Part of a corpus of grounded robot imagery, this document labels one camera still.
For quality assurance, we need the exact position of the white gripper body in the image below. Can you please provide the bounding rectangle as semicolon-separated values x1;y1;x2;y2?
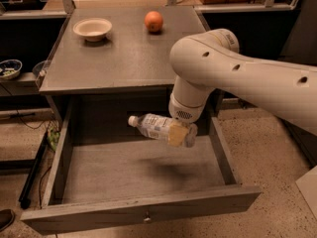
168;93;205;123

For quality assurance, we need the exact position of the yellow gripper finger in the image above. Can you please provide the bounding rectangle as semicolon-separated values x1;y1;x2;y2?
168;120;189;147

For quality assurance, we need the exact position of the clear plastic water bottle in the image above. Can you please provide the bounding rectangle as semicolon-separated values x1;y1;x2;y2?
128;113;198;148

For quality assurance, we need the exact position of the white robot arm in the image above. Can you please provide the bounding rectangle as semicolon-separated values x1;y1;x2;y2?
168;29;317;135

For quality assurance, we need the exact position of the open grey top drawer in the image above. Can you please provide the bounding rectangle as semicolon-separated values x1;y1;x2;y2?
21;95;261;235

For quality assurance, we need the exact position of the metal drawer knob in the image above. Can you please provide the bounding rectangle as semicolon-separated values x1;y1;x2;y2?
143;211;152;223

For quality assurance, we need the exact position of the grey wooden cabinet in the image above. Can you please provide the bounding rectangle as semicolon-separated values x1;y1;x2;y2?
38;5;233;124

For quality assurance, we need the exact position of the orange fruit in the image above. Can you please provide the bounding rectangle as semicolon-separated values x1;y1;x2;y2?
144;11;163;33

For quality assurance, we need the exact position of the beige paper bowl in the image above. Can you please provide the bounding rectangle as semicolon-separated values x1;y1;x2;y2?
73;18;112;42

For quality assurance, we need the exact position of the clear plastic cup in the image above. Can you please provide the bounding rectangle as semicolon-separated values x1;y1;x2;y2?
32;60;51;77

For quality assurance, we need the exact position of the black floor bar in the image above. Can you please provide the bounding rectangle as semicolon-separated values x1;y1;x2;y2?
19;133;48;209

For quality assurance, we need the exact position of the dark shoe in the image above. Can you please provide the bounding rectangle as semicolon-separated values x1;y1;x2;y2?
0;209;15;231

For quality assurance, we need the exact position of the black floor cable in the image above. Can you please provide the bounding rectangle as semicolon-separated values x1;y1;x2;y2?
0;82;53;131

